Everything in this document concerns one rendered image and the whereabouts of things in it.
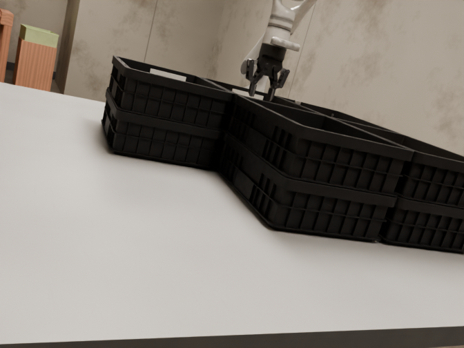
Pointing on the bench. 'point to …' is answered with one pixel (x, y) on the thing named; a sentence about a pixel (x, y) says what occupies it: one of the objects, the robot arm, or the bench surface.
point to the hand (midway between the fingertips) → (261, 93)
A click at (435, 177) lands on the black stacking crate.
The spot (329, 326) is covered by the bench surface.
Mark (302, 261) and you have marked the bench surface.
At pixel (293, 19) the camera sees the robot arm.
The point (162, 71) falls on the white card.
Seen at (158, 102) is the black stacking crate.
